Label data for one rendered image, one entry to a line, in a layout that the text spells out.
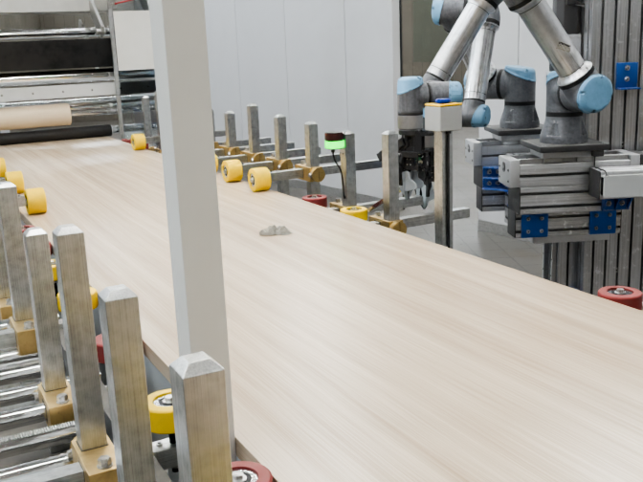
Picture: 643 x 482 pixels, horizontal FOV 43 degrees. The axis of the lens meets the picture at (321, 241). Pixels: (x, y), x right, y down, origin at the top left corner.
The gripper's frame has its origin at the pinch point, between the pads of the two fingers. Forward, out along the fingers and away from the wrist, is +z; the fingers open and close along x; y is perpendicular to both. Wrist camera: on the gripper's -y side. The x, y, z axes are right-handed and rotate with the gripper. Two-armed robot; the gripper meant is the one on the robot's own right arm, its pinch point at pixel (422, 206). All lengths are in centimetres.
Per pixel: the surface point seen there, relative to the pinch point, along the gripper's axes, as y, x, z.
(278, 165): -34, 43, -13
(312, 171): -33.0, 17.3, -14.0
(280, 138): -31, 44, -23
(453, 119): -30, -58, -36
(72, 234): -140, -122, -36
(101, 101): -45, 258, -28
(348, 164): -31.6, -5.6, -19.0
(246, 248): -85, -47, -9
